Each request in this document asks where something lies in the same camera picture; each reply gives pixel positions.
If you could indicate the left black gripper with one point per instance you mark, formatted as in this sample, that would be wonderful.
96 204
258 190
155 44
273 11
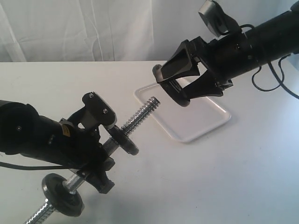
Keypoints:
65 144

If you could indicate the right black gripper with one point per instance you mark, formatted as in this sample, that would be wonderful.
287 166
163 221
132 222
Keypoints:
224 59

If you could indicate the black weight plate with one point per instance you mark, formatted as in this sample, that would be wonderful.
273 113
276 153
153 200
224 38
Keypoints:
171 87
60 197
120 138

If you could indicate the chrome threaded dumbbell bar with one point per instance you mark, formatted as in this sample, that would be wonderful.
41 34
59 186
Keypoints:
74 182

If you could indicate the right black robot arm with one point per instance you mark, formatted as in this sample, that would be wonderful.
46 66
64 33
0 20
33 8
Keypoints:
202 69

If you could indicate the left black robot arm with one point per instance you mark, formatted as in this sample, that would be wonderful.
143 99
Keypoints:
23 131

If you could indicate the white rectangular tray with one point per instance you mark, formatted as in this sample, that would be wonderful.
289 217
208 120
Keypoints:
184 124

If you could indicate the white curtain backdrop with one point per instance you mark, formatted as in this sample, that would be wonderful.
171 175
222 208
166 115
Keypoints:
97 30

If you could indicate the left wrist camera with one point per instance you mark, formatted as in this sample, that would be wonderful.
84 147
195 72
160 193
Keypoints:
95 112

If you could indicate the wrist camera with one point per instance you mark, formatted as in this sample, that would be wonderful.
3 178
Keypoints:
213 16
95 112

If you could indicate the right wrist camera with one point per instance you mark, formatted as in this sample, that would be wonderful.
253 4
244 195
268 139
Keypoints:
213 16

